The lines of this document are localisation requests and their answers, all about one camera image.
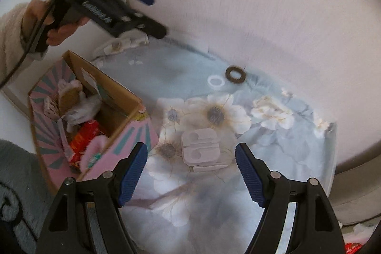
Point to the white earphone case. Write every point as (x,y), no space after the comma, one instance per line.
(199,147)

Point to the pink striped cardboard box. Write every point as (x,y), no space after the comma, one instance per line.
(131,138)

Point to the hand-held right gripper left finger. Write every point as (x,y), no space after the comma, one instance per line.
(132,173)

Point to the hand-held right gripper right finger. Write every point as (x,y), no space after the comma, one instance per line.
(250,179)

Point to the grey fluffy blanket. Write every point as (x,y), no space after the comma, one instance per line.
(18,188)

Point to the person's left hand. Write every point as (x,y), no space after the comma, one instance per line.
(61,32)

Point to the white fluffy toy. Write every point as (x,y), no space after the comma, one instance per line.
(83,109)

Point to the brown fuzzy item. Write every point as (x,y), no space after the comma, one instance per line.
(69,96)

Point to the small white packet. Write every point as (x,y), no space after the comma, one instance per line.
(50,106)

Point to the red printed box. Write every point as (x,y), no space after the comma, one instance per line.
(84,135)

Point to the blue floral cloth desktop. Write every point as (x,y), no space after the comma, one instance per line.
(208,212)

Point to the red snack packet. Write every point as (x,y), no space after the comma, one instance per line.
(353,248)

